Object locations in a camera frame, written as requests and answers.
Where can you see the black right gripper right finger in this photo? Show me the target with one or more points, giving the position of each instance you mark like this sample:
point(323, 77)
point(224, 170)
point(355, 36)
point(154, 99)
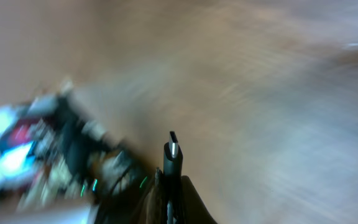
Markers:
point(195, 210)

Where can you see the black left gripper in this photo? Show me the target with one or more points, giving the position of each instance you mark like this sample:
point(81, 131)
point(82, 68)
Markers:
point(52, 150)

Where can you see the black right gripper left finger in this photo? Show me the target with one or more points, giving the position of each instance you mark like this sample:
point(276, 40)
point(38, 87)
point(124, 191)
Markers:
point(152, 208)

